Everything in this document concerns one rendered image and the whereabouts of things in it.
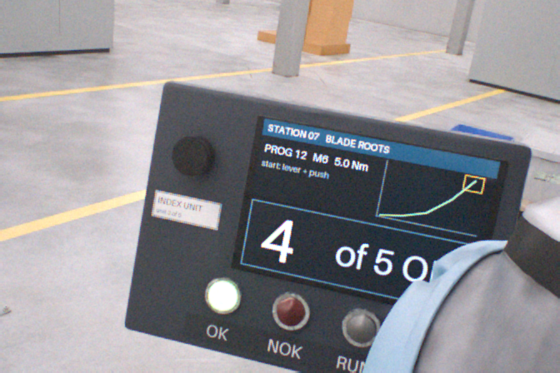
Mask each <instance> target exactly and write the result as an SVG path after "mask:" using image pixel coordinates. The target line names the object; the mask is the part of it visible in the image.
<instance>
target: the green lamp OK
mask: <svg viewBox="0 0 560 373"><path fill-rule="evenodd" d="M205 297H206V301H207V304H208V305H209V307H210V308H211V309H212V310H214V311H216V312H217V313H221V314H227V313H230V312H232V311H235V310H236V309H237V308H238V307H239V305H240V303H241V301H242V290H241V288H240V286H239V284H238V283H237V282H235V280H234V279H232V278H230V277H227V276H219V277H217V278H215V279H213V280H212V281H211V282H210V283H209V284H208V286H207V289H206V293H205Z"/></svg>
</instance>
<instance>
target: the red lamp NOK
mask: <svg viewBox="0 0 560 373"><path fill-rule="evenodd" d="M272 313H273V317H274V319H275V321H276V322H277V323H278V324H279V325H280V326H281V327H282V328H284V329H287V330H296V329H299V328H301V327H302V326H304V325H305V324H306V323H307V322H308V319H309V316H310V306H309V304H308V301H307V300H306V299H305V298H304V297H303V296H302V295H300V294H298V293H296V292H285V293H283V294H281V295H280V296H279V297H278V298H277V299H276V300H275V301H274V304H273V307H272Z"/></svg>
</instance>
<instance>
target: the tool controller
mask: <svg viewBox="0 0 560 373"><path fill-rule="evenodd" d="M531 157H532V150H531V147H530V146H528V145H527V144H525V143H521V142H513V141H508V140H503V139H498V138H493V137H485V136H480V135H475V134H471V133H466V132H457V131H452V130H448V129H442V128H437V127H429V126H424V125H419V124H415V123H410V122H401V121H396V120H392V119H387V118H382V117H373V116H369V115H363V114H359V113H354V112H345V111H340V110H336V109H331V108H326V107H318V106H313V105H308V104H303V103H298V102H290V101H284V100H280V99H275V98H270V97H262V96H257V95H252V94H247V93H242V92H234V91H229V90H224V89H219V88H215V87H206V86H201V85H197V84H191V83H186V82H178V81H173V80H171V81H167V82H165V84H164V85H163V87H162V96H161V102H160V108H159V113H158V118H157V127H156V132H155V137H154V143H153V149H152V158H151V163H150V168H149V173H148V179H147V189H146V194H145V199H144V204H143V209H142V219H141V224H140V229H139V235H138V240H137V250H136V255H135V260H134V265H133V270H132V280H131V285H130V291H129V296H128V301H127V310H126V315H125V321H124V324H125V327H126V328H127V329H129V330H131V331H137V332H141V333H144V334H148V335H151V336H157V337H161V338H164V339H168V340H171V341H177V342H181V343H184V344H188V345H191V346H197V347H201V348H204V349H208V350H211V351H217V352H221V353H224V354H228V355H231V356H237V357H241V358H244V359H248V360H251V361H257V362H261V363H264V364H268V365H271V366H277V367H281V368H284V369H288V370H291V371H297V372H301V373H363V368H364V366H365V363H366V360H367V358H368V354H369V351H370V350H371V347H372V345H373V344H371V345H370V346H364V347H361V346H355V345H353V344H351V343H350V342H349V341H348V340H347V339H346V337H345V336H344V334H343V328H342V325H343V318H344V317H345V315H346V314H347V313H348V312H349V311H351V310H353V309H356V308H365V309H368V310H370V311H372V312H373V313H375V314H376V315H377V317H378V319H379V320H380V323H381V327H382V325H383V322H384V321H385V320H386V318H387V316H388V314H389V313H390V311H391V310H392V308H393V307H394V305H395V304H396V303H397V301H398V300H399V298H400V297H401V296H402V294H403V293H404V292H405V290H406V289H407V288H408V287H410V285H411V284H412V283H413V282H414V281H415V280H422V281H425V282H427V283H429V282H430V281H431V279H432V277H433V264H434V263H435V262H436V261H438V260H439V259H441V258H442V257H444V256H445V255H447V254H448V253H450V252H452V251H454V250H456V249H458V248H459V247H462V246H466V245H467V244H471V243H474V242H478V241H508V239H509V237H510V236H511V234H512V233H513V230H514V228H515V226H516V225H517V222H518V214H519V211H520V206H521V203H522V198H523V192H524V188H525V184H526V180H527V176H528V169H529V165H530V161H531ZM251 197H255V198H259V199H263V200H268V201H275V202H279V203H283V204H288V205H292V206H300V207H303V208H307V209H312V210H316V211H320V215H319V219H318V224H317V232H316V236H315V242H314V246H313V250H312V259H311V263H310V267H309V272H308V277H307V281H305V280H302V279H297V278H294V277H290V276H283V275H279V274H276V273H271V272H268V271H261V270H257V269H253V268H250V267H245V266H239V265H238V264H239V259H240V255H241V250H242V245H243V236H244V232H245V226H246V222H247V217H248V208H249V203H250V199H251ZM219 276H227V277H230V278H232V279H233V280H235V282H237V283H238V284H239V286H240V288H241V290H242V301H241V303H240V305H239V307H238V308H237V309H236V310H235V311H232V312H230V313H227V314H221V313H217V312H216V311H214V310H212V309H211V308H210V307H209V305H208V304H207V301H206V297H205V293H206V289H207V287H208V284H209V283H210V282H211V281H212V280H213V279H215V278H217V277H219ZM285 292H296V293H298V294H300V295H302V296H303V297H304V298H305V299H306V300H307V302H308V304H309V306H310V316H309V319H308V321H307V323H306V324H305V325H304V326H302V327H301V328H299V329H296V330H287V329H284V328H282V327H281V326H280V325H279V324H278V323H277V322H276V321H275V319H274V317H273V304H274V301H275V300H276V299H277V298H278V297H279V296H280V295H281V294H283V293H285Z"/></svg>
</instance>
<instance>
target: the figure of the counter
mask: <svg viewBox="0 0 560 373"><path fill-rule="evenodd" d="M319 215H320V211H316V210H312V209H307V208H303V207H300V206H292V205H288V204H283V203H279V202H275V201H268V200H263V199H259V198H255V197H251V199H250V203H249V208H248V214H247V222H246V226H245V232H244V236H243V241H242V250H241V255H240V259H239V264H238V265H239V266H245V267H250V268H253V269H257V270H261V271H268V272H271V273H276V274H279V275H283V276H290V277H294V278H297V279H302V280H305V281H307V280H308V272H309V267H310V263H311V259H312V253H313V246H314V242H315V236H316V232H317V228H318V219H319Z"/></svg>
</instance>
